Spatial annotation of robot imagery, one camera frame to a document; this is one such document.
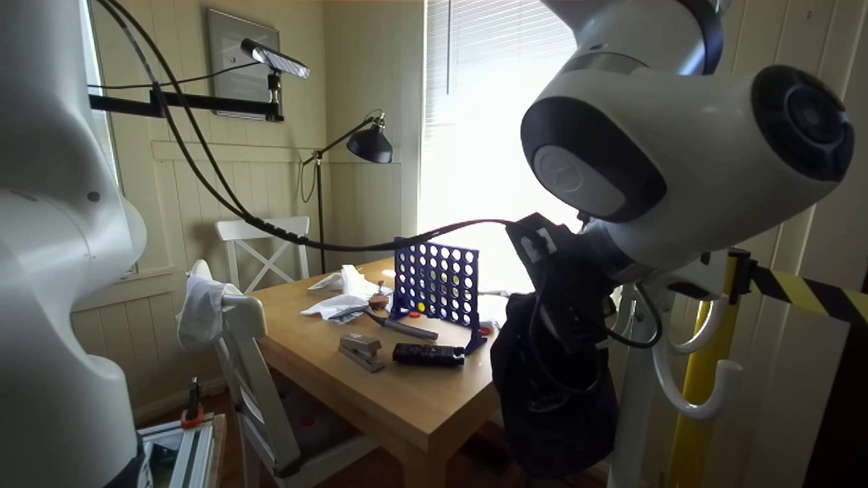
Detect black round bowl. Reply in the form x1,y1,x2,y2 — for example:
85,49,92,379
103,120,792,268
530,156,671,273
489,291,624,483

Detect yellow stanchion pole black base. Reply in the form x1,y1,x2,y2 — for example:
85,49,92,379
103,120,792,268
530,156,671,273
662,249,742,488

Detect white window blinds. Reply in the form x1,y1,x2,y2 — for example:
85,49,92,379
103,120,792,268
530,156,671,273
423,0,583,125

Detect framed wall picture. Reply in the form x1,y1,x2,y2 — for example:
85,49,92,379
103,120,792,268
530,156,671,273
201,5,286,121

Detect yellow black caution tape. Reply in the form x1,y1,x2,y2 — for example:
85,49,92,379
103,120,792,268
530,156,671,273
668,254,868,329

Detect grey stereo camera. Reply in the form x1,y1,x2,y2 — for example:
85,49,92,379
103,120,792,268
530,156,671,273
238,34,313,83

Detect black camera boom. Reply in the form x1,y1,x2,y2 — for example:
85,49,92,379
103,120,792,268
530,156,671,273
87,71,289,125

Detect grey stapler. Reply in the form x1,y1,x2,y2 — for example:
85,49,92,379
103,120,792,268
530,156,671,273
336,330,389,373

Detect black floor lamp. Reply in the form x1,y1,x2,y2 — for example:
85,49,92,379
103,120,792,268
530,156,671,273
300,109,396,277

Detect crumpled white paper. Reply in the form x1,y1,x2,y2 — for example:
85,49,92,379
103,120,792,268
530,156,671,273
308,259,380,300

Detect white cloth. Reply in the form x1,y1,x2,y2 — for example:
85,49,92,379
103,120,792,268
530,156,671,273
173,257,252,352

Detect white folding chair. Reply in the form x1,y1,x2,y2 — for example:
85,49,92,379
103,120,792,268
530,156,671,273
215,215,313,295

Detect blue connect four grid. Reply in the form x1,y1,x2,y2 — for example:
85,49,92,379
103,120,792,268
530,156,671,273
389,236,492,354

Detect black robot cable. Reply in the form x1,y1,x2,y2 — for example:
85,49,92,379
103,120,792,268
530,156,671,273
92,0,537,257

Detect short black cable loop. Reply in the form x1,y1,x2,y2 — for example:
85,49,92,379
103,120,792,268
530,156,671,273
602,280,668,352

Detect white coat stand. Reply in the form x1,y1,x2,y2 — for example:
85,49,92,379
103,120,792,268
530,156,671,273
602,268,750,488

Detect flat white paper sheet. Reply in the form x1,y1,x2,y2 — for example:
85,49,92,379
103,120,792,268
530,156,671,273
300,291,374,329

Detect white wooden chair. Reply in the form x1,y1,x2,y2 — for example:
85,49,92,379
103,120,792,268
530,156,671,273
179,283,382,488

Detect light wooden table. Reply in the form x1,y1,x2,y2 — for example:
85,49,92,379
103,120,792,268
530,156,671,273
252,254,545,488

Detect black remote control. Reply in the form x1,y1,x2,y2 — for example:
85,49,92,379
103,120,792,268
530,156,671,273
392,338,469,372

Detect white storage box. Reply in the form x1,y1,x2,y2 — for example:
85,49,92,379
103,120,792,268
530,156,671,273
133,413,229,488

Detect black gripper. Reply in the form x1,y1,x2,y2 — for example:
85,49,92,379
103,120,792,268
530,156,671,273
540,240,633,352

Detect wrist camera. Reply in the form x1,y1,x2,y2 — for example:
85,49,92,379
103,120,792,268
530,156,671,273
506,212,579,270

